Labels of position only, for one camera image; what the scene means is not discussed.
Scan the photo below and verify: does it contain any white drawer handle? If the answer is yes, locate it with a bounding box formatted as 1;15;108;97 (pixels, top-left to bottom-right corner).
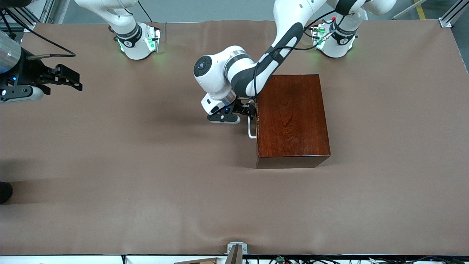
247;100;257;139

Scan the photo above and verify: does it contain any dark red wooden cabinet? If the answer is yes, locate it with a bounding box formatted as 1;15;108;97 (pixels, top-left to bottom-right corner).
255;74;331;169

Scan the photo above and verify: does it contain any brown table mat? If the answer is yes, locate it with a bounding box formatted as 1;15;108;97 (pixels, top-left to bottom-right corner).
0;20;469;256

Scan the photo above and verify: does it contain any black rounded object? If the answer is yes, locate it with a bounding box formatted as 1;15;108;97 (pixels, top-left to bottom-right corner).
0;181;13;204

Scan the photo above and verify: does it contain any tan wooden board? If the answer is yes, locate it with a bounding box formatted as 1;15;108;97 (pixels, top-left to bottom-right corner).
174;257;221;264

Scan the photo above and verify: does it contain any thin grey metal bar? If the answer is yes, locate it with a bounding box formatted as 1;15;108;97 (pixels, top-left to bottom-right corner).
392;0;427;20

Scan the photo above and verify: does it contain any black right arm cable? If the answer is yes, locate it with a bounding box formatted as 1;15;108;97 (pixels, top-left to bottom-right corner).
0;9;76;61

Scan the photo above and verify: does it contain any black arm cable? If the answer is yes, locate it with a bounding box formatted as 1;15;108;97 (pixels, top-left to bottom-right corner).
252;9;361;101
0;9;76;61

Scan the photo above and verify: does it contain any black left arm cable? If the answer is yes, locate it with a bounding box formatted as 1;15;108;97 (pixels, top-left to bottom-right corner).
252;9;361;101

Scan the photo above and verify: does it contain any aluminium frame profile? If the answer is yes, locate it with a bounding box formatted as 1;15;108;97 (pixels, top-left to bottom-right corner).
15;0;70;24
439;0;469;28

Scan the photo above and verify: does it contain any thin black base cable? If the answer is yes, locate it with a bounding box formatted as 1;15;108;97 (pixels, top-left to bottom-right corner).
137;0;153;23

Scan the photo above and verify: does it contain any grey metal bracket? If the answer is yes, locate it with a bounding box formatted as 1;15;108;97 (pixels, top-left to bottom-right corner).
227;242;248;255

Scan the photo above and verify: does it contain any grey mounting post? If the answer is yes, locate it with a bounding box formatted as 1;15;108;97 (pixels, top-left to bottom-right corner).
225;244;243;264

